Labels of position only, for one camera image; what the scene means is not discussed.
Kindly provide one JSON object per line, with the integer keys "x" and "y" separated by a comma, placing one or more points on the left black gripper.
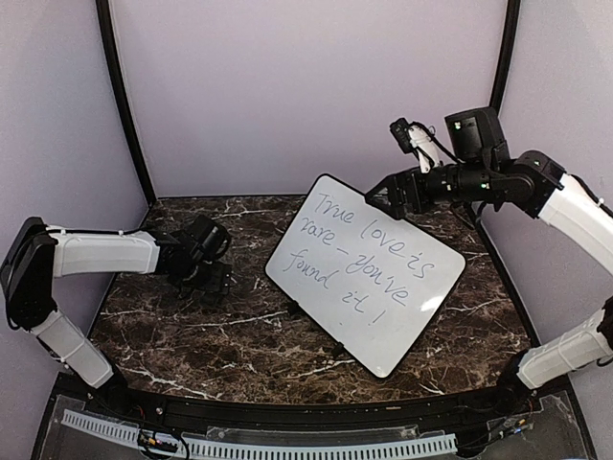
{"x": 218, "y": 283}

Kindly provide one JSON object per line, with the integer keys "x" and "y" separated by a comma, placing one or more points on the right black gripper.
{"x": 397, "y": 186}

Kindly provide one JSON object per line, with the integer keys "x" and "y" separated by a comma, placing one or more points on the white whiteboard black frame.
{"x": 371, "y": 282}

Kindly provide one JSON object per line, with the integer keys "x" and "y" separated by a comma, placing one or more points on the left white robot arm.
{"x": 189, "y": 258}

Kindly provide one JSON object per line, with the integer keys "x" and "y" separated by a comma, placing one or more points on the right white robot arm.
{"x": 481, "y": 170}

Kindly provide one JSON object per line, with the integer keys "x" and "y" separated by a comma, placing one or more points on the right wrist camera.
{"x": 417, "y": 140}

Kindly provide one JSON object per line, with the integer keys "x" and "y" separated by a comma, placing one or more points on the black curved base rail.
{"x": 466, "y": 412}

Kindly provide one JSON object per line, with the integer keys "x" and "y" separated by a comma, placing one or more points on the grey slotted cable duct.
{"x": 234, "y": 443}

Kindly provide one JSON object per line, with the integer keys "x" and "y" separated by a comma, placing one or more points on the right black frame post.
{"x": 503, "y": 65}

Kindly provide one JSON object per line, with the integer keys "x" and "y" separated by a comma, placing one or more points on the black frame post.
{"x": 503, "y": 65}
{"x": 114, "y": 69}

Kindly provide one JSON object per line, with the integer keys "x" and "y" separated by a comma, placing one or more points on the left black frame post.
{"x": 114, "y": 69}

